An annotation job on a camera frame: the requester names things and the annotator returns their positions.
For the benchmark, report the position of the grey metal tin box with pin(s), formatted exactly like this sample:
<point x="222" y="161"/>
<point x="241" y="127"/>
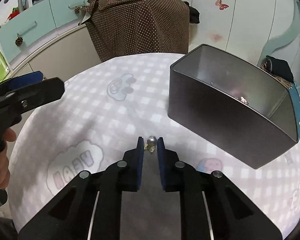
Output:
<point x="233" y="104"/>

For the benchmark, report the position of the white base cabinet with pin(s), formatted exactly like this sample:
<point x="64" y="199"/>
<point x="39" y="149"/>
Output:
<point x="63" y="53"/>

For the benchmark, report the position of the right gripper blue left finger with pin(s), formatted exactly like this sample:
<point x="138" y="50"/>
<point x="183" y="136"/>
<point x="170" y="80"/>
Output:
<point x="89" y="206"/>

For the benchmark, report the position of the red strawberry plush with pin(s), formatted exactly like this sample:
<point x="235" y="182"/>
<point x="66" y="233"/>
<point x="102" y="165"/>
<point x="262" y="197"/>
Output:
<point x="13" y="14"/>

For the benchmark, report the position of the teal bunk bed frame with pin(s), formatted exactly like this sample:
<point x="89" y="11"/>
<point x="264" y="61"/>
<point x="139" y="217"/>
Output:
<point x="287" y="45"/>

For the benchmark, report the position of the pink checked tablecloth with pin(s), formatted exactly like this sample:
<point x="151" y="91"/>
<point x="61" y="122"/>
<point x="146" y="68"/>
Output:
<point x="101" y="115"/>

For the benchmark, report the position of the person's left hand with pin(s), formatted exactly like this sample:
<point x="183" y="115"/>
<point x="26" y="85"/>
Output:
<point x="9" y="136"/>

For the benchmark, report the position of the pink butterfly sticker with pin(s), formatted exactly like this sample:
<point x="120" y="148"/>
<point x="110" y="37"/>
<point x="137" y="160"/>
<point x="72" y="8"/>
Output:
<point x="221" y="6"/>

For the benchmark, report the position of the brown dotted cloth cover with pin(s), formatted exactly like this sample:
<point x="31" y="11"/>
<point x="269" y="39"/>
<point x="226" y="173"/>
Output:
<point x="129" y="27"/>

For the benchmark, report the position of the white wardrobe doors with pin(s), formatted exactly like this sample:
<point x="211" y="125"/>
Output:
<point x="243" y="28"/>

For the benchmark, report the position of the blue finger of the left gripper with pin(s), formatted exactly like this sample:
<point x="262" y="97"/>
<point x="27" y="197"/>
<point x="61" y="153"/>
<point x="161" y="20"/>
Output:
<point x="23" y="81"/>
<point x="32" y="96"/>

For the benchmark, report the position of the pine cone ornament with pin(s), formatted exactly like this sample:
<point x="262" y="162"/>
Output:
<point x="77" y="10"/>
<point x="19" y="41"/>

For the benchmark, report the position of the folded dark clothes stack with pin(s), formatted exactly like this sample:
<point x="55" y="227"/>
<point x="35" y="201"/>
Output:
<point x="279" y="69"/>

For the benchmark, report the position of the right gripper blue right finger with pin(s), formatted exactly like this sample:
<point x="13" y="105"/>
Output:
<point x="211" y="205"/>

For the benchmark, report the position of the teal drawer cabinet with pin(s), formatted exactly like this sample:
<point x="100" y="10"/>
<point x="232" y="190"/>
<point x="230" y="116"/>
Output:
<point x="36" y="21"/>

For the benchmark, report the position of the pine cone ornament right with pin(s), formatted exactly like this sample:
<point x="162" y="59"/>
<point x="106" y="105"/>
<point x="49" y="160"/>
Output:
<point x="77" y="10"/>

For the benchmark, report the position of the pine cone ornament left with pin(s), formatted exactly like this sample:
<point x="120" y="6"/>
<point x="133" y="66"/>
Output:
<point x="19" y="41"/>

